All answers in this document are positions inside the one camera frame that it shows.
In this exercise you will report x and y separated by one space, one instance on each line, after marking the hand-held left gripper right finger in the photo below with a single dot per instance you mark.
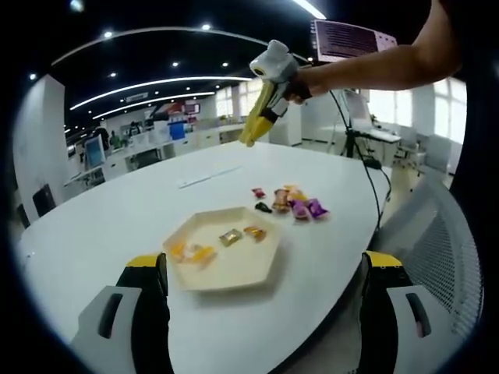
390 335

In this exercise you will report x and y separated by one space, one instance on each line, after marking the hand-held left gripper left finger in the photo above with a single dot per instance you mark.
117 335

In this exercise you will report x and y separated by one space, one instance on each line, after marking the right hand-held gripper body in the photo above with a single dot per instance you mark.
277 62

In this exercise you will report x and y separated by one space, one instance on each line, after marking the pale yellow food tongs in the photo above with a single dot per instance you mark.
261 99

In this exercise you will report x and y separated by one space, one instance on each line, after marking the small red food packet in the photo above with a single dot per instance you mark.
258 192

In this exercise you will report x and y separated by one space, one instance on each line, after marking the yellow clear food packet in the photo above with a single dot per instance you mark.
296 192
195 254

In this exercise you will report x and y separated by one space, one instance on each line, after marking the black food packet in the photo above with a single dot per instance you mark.
264 207

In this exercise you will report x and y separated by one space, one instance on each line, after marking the purple food packet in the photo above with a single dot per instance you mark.
317 208
300 209

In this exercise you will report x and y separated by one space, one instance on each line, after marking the small orange food packet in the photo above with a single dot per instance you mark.
255 233

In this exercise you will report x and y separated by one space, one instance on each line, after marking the small gold food packet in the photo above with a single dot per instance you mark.
229 238

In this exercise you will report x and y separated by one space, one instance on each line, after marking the beige hexagonal container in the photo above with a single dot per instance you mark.
234 269

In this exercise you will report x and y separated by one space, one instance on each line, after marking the person's right hand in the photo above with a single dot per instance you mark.
299 89

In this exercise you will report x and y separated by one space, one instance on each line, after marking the large display screen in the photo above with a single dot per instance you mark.
351 41

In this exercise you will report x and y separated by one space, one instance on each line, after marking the blue storage box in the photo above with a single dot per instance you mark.
176 130

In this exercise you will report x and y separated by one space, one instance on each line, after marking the black tripod stand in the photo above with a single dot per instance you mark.
352 144

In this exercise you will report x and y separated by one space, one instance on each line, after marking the grey mesh office chair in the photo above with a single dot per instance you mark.
436 253

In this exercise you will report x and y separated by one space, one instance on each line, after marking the curved ceiling light strip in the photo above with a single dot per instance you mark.
156 83

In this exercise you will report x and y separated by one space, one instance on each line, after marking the white side desk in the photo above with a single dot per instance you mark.
384 138

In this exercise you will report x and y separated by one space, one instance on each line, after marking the white office desk row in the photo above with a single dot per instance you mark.
117 163

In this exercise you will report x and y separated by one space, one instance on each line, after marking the pale blue screen kiosk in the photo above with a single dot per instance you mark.
94 152

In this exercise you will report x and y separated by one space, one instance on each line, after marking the white square pillar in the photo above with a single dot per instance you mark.
39 136

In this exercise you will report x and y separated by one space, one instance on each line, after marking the red wall banner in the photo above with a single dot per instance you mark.
171 108

